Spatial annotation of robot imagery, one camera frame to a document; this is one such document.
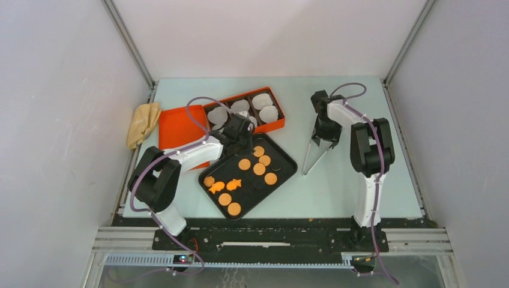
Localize black baking tray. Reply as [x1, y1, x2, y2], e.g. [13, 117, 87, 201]
[198, 133, 298, 221]

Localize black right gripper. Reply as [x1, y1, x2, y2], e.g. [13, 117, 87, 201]
[310, 118, 342, 148]

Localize orange cookie box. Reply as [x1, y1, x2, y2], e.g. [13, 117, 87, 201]
[203, 87, 286, 133]

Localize orange fish cookie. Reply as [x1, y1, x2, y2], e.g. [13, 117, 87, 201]
[208, 181, 226, 194]
[226, 179, 242, 191]

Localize silver metal tongs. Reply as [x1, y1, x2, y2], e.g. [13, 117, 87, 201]
[302, 139, 333, 176]

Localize beige crumpled cloth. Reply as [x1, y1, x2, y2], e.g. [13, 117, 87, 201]
[126, 103, 162, 149]

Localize orange box lid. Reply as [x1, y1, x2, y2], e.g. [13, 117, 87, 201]
[158, 105, 209, 150]

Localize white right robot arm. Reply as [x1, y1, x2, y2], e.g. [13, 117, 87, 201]
[310, 90, 395, 251]

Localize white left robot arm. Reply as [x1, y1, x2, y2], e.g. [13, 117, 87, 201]
[128, 113, 255, 250]

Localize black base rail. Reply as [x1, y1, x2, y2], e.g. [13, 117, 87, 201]
[93, 216, 454, 275]

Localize white paper cupcake liner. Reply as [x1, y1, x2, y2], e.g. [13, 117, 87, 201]
[248, 116, 258, 128]
[251, 93, 273, 110]
[207, 106, 229, 125]
[230, 100, 250, 113]
[212, 124, 224, 131]
[259, 105, 279, 124]

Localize orange swirl cookie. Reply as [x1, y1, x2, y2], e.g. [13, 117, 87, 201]
[203, 176, 215, 187]

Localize round orange biscuit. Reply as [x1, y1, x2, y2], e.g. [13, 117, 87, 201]
[253, 146, 265, 158]
[218, 193, 232, 206]
[238, 158, 251, 171]
[253, 163, 266, 176]
[259, 155, 271, 166]
[227, 202, 242, 217]
[264, 172, 278, 185]

